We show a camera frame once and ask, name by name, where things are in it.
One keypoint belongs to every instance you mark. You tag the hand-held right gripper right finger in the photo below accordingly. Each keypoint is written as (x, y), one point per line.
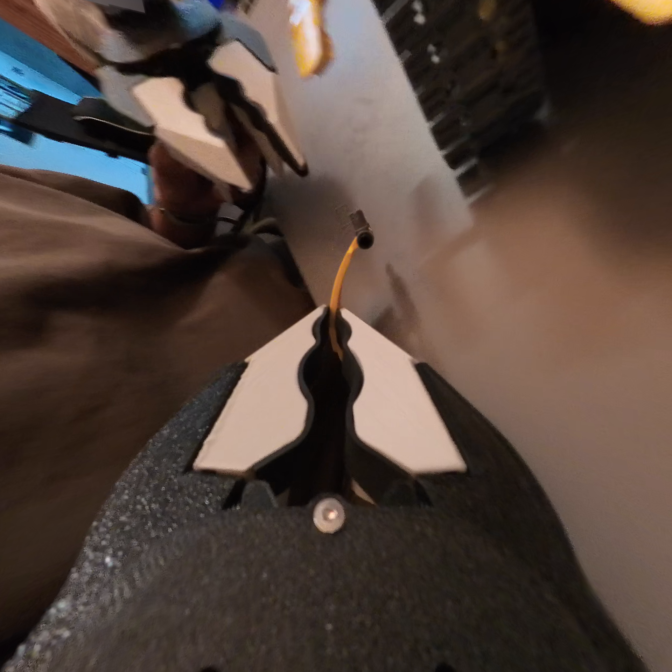
(404, 420)

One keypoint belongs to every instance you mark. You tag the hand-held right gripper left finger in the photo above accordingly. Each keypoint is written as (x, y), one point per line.
(257, 414)

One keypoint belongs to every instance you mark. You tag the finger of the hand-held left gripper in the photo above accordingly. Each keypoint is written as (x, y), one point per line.
(189, 126)
(257, 89)

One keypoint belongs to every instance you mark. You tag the yellow curved brick panel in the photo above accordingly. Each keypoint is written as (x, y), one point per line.
(338, 283)

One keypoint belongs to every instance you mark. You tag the yellow tracked brick vehicle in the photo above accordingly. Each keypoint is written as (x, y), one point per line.
(472, 78)

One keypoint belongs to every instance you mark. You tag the person's left hand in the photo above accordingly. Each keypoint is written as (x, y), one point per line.
(183, 194)

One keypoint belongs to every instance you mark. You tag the black office chair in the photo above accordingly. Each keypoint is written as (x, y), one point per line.
(78, 128)

